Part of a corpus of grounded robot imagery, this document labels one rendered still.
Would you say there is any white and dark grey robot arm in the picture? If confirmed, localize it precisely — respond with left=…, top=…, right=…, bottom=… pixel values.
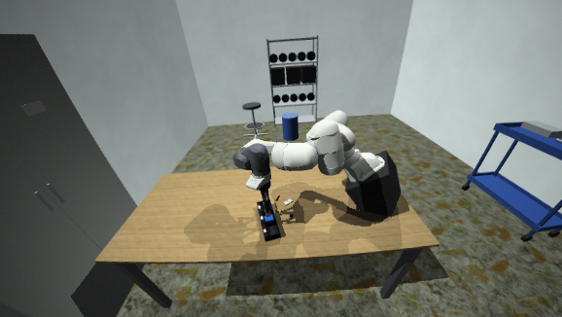
left=233, top=110, right=385, bottom=191

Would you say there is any black rack of bins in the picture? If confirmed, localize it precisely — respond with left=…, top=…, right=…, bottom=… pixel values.
left=257, top=200, right=281, bottom=241

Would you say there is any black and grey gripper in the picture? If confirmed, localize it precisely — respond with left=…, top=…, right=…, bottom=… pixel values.
left=259, top=181, right=271, bottom=217

